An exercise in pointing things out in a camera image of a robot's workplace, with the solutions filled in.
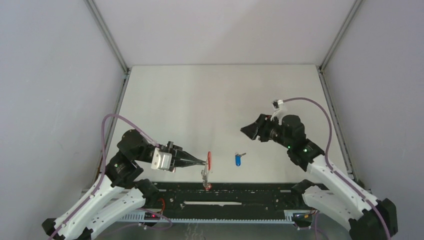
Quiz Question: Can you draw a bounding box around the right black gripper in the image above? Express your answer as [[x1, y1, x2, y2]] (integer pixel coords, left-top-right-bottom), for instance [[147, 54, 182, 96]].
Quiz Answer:
[[239, 114, 290, 150]]

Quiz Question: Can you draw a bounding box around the blue tag key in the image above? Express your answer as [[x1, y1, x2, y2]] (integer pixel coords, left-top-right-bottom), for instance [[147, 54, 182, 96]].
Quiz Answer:
[[234, 152, 246, 167]]

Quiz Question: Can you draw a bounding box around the red grey keyring holder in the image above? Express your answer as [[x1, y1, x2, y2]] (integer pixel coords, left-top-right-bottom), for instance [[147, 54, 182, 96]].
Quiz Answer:
[[201, 151, 212, 191]]

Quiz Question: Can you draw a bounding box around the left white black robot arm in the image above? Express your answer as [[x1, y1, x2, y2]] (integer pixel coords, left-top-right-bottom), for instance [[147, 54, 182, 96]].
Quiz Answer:
[[41, 129, 210, 240]]

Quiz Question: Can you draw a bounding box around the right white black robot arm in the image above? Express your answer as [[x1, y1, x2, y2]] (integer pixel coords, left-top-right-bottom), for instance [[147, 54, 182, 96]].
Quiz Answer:
[[240, 114, 399, 240]]

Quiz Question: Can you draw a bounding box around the left circuit board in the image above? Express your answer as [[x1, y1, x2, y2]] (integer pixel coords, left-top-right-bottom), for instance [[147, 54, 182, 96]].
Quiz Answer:
[[143, 212, 162, 221]]

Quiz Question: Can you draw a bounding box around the circuit board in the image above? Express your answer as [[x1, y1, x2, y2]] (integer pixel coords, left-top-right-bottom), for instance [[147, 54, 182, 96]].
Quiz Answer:
[[292, 214, 313, 222], [143, 212, 162, 221]]

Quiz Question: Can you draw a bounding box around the right circuit board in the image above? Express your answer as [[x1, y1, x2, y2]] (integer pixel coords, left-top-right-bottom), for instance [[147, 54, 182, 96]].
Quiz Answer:
[[292, 214, 313, 222]]

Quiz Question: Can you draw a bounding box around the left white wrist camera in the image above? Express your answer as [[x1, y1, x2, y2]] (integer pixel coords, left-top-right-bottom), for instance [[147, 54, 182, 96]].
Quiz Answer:
[[151, 147, 172, 171]]

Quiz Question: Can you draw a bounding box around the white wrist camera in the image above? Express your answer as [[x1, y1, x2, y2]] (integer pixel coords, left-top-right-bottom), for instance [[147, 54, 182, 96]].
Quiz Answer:
[[151, 147, 172, 171], [270, 99, 288, 122]]

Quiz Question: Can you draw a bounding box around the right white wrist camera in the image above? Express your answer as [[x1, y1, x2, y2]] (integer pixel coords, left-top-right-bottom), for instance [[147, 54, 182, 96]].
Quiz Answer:
[[270, 99, 288, 122]]

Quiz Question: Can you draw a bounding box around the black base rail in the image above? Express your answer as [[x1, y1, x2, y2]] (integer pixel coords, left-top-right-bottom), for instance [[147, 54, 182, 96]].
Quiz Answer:
[[112, 180, 325, 220]]

